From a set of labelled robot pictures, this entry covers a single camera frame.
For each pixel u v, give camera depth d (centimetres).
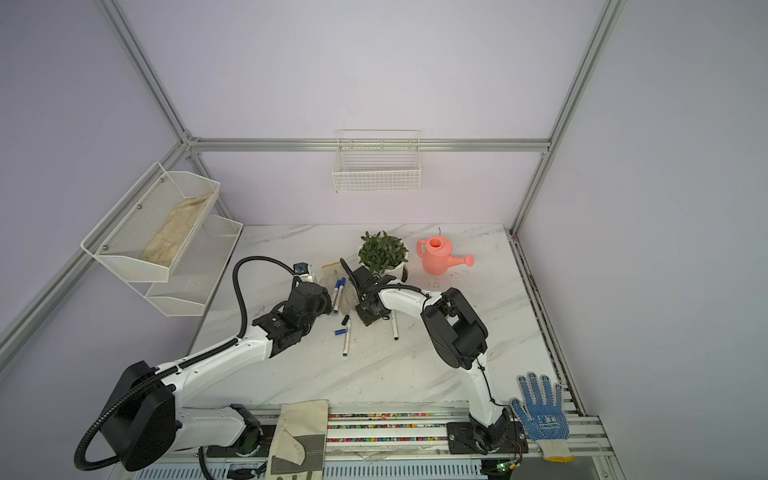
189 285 91
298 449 71
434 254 100
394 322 93
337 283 102
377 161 94
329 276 105
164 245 76
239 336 54
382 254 92
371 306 72
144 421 40
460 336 53
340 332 93
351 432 76
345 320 95
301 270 73
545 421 77
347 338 91
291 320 63
